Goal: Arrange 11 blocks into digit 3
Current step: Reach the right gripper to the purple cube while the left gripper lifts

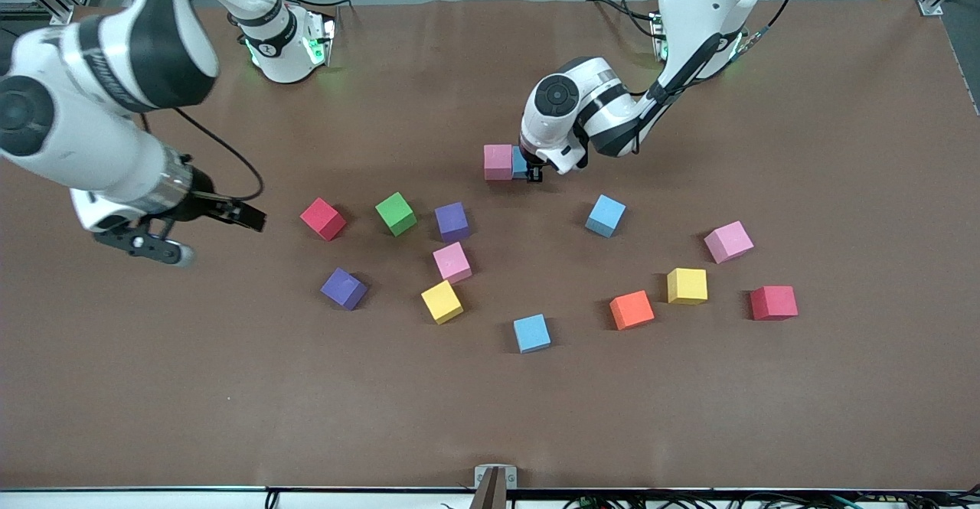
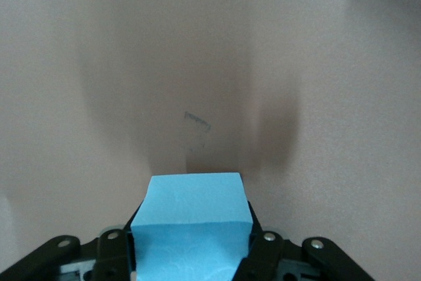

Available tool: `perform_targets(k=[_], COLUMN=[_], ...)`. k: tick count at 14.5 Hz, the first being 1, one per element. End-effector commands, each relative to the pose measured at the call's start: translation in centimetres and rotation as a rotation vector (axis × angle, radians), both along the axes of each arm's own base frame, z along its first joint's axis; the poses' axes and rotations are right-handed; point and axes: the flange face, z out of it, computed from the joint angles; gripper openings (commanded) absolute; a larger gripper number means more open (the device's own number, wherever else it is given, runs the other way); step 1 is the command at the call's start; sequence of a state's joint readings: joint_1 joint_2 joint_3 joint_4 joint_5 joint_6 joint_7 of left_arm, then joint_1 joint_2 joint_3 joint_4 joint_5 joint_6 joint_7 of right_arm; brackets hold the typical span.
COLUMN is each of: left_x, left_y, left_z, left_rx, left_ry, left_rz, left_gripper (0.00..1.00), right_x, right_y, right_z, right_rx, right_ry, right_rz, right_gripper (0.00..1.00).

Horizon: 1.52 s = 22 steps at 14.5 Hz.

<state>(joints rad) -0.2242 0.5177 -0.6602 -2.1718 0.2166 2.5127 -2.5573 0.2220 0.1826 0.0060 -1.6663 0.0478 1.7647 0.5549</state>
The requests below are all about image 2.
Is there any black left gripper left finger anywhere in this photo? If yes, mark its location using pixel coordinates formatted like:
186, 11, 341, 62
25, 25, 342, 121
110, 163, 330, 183
0, 215, 137, 281

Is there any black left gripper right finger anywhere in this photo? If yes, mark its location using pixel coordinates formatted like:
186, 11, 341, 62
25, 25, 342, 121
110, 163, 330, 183
235, 200, 379, 281

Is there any blue foam cube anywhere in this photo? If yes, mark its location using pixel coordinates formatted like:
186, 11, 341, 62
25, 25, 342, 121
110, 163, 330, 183
130, 172, 254, 281

